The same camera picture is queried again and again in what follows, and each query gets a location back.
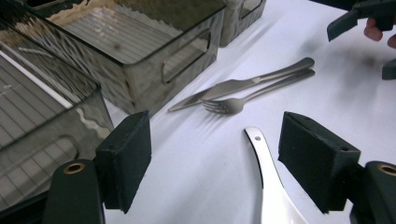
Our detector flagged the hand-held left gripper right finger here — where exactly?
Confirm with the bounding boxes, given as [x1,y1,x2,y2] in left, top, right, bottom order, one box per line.
[277,111,362,215]

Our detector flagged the steel table knife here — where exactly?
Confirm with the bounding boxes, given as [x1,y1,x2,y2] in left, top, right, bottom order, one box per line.
[167,56,316,113]

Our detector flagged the white ceramic spoon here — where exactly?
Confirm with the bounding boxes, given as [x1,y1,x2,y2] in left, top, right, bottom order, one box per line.
[243,126,309,224]

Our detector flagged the white chopstick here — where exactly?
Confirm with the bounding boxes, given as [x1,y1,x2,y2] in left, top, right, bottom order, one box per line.
[0,49,74,110]

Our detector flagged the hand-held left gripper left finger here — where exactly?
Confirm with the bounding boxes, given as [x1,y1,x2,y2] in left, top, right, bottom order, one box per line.
[94,110,152,215]

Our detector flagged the smoky transparent plastic bin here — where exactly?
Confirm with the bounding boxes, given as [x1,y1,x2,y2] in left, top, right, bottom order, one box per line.
[12,0,227,118]
[219,0,268,49]
[0,18,115,213]

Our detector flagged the steel fork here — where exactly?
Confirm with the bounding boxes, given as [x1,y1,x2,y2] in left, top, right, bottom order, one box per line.
[202,68,317,116]

